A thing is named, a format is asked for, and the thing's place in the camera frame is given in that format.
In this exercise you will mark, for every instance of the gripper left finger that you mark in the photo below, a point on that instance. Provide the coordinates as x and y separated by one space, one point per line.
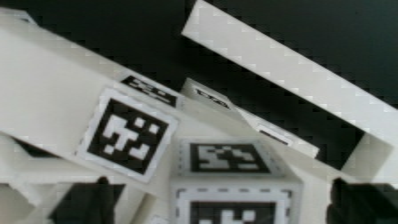
87 204

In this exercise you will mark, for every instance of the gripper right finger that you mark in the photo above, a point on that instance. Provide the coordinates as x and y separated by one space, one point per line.
363 203

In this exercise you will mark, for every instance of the white tagged cube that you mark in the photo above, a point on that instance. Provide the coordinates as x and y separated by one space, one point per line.
235 187

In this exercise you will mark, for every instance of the white chair back frame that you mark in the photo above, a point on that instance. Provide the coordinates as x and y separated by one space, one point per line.
92 122

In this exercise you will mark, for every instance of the white chair leg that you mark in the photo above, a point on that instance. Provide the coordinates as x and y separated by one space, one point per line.
279 134
204 95

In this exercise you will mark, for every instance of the white U-shaped fence frame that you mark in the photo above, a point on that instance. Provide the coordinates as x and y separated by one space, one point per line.
215 30

